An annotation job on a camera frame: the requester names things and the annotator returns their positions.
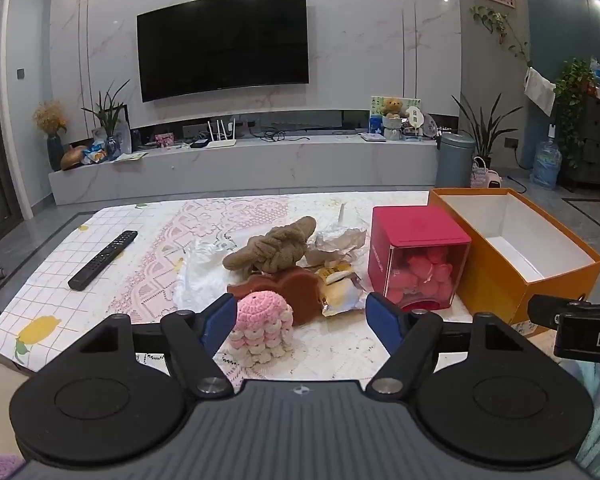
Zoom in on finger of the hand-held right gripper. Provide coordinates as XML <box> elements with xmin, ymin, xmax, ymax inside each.
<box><xmin>527</xmin><ymin>295</ymin><xmax>593</xmax><ymax>331</ymax></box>

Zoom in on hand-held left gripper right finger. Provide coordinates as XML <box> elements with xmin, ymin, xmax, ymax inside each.
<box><xmin>365</xmin><ymin>292</ymin><xmax>528</xmax><ymax>397</ymax></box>

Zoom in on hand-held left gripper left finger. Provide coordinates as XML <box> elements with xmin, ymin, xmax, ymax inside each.
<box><xmin>72</xmin><ymin>294</ymin><xmax>238</xmax><ymax>397</ymax></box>

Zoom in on pink crochet toy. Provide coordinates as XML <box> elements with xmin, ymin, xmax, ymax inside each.
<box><xmin>228</xmin><ymin>294</ymin><xmax>295</xmax><ymax>370</ymax></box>

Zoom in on white plastic bag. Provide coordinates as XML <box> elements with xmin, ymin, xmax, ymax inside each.
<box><xmin>179</xmin><ymin>237</ymin><xmax>246</xmax><ymax>311</ymax></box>

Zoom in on bread snack packet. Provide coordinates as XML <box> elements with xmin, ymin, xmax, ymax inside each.
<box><xmin>315</xmin><ymin>265</ymin><xmax>363</xmax><ymax>317</ymax></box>

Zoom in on orange cardboard box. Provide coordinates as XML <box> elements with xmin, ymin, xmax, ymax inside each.
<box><xmin>428</xmin><ymin>188</ymin><xmax>600</xmax><ymax>325</ymax></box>

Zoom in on brown sponge block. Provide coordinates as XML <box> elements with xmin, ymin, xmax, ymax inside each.
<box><xmin>227</xmin><ymin>267</ymin><xmax>326</xmax><ymax>326</ymax></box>

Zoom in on brown knotted plush towel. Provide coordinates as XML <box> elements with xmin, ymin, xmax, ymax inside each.
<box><xmin>223</xmin><ymin>216</ymin><xmax>318</xmax><ymax>277</ymax></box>

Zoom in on silver foil bag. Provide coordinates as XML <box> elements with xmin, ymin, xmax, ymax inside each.
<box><xmin>307</xmin><ymin>227</ymin><xmax>368</xmax><ymax>267</ymax></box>

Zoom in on red box with clear window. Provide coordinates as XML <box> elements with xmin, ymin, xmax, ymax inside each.
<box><xmin>369</xmin><ymin>206</ymin><xmax>472</xmax><ymax>311</ymax></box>

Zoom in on black remote control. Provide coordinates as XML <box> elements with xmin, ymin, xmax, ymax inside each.
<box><xmin>68</xmin><ymin>230</ymin><xmax>138</xmax><ymax>291</ymax></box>

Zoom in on blue water bottle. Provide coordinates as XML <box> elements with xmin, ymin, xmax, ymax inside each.
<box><xmin>530</xmin><ymin>140</ymin><xmax>563</xmax><ymax>190</ymax></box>

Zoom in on grey marble television cabinet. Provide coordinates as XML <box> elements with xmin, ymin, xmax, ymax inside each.
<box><xmin>47</xmin><ymin>132</ymin><xmax>438</xmax><ymax>206</ymax></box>

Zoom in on grey trash bin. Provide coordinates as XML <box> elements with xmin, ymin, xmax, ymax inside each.
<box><xmin>436</xmin><ymin>132</ymin><xmax>476</xmax><ymax>189</ymax></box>

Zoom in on white router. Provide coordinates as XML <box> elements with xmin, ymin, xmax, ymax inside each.
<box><xmin>207</xmin><ymin>117</ymin><xmax>237</xmax><ymax>149</ymax></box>

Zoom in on potted long-leaf plant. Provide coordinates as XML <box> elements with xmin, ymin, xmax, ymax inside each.
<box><xmin>452</xmin><ymin>92</ymin><xmax>524</xmax><ymax>169</ymax></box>

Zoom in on small white fan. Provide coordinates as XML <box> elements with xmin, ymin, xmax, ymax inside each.
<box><xmin>406</xmin><ymin>107</ymin><xmax>426</xmax><ymax>140</ymax></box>

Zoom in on brown teddy bear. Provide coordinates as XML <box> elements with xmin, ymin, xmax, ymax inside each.
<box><xmin>380</xmin><ymin>97</ymin><xmax>405</xmax><ymax>141</ymax></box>

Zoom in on blue snack bag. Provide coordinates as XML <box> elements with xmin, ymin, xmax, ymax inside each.
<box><xmin>82</xmin><ymin>142</ymin><xmax>109</xmax><ymax>165</ymax></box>

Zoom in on leafy plant on cabinet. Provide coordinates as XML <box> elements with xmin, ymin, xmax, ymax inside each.
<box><xmin>555</xmin><ymin>59</ymin><xmax>597</xmax><ymax>167</ymax></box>

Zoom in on round brown bread loaf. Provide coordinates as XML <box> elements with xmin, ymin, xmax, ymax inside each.
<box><xmin>61</xmin><ymin>146</ymin><xmax>88</xmax><ymax>171</ymax></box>

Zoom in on white hanging towel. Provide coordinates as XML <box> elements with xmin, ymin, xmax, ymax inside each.
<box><xmin>524</xmin><ymin>66</ymin><xmax>556</xmax><ymax>116</ymax></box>

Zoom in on green plant in glass vase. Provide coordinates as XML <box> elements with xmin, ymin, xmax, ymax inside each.
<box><xmin>82</xmin><ymin>80</ymin><xmax>132</xmax><ymax>161</ymax></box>

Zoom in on dried flowers in dark vase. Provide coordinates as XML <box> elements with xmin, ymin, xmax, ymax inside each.
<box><xmin>34</xmin><ymin>101</ymin><xmax>69</xmax><ymax>171</ymax></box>

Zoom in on hanging vine plant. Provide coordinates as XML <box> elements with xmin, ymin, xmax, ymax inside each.
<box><xmin>470</xmin><ymin>6</ymin><xmax>532</xmax><ymax>67</ymax></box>

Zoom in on black wall television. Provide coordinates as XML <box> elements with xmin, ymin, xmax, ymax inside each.
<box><xmin>137</xmin><ymin>0</ymin><xmax>311</xmax><ymax>103</ymax></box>

